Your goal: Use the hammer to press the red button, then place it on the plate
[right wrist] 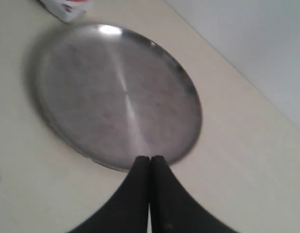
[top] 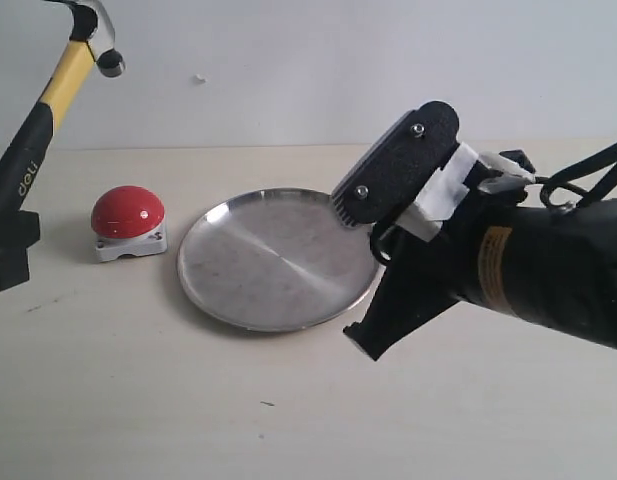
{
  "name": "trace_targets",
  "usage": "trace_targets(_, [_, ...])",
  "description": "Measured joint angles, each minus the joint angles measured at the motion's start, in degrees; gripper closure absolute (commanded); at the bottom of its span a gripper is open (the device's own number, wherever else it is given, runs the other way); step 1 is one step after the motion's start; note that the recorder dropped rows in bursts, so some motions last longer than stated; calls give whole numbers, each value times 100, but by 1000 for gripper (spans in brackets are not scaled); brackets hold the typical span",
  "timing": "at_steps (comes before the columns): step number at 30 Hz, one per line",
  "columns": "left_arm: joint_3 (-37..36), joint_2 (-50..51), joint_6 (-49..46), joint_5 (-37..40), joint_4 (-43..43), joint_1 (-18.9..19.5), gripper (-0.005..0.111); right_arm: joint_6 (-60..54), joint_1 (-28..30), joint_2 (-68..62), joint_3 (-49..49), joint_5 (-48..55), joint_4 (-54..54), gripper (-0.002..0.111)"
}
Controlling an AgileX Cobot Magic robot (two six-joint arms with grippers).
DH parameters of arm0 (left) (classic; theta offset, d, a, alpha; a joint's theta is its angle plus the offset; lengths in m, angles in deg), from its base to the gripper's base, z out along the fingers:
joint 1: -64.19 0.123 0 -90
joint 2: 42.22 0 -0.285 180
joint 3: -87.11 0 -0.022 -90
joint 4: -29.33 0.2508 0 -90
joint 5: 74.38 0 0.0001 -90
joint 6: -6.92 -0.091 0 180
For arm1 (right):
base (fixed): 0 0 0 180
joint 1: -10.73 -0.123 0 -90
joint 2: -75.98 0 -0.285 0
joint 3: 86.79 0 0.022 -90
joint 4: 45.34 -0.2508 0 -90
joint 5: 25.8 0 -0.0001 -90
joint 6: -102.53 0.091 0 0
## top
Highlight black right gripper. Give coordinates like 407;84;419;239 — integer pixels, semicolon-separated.
343;164;528;361

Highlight yellow black claw hammer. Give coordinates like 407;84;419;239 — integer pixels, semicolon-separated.
0;1;125;215

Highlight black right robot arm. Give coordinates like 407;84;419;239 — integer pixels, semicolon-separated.
344;164;617;359

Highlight red dome push button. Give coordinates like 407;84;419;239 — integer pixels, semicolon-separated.
90;185;168;263

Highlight round steel plate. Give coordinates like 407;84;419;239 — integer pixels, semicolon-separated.
177;187;380;334

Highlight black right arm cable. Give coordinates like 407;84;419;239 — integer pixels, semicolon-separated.
535;137;617;214

